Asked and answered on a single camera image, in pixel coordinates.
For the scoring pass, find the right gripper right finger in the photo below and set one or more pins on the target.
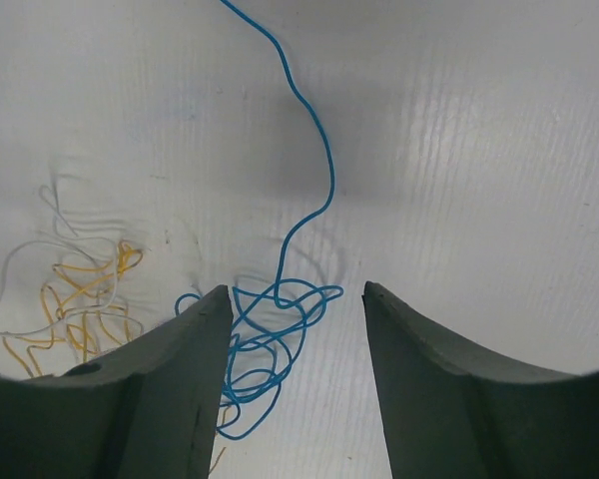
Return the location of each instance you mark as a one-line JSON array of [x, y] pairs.
[[451, 408]]

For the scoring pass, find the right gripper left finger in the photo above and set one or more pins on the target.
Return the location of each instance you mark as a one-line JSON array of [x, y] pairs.
[[145, 410]]

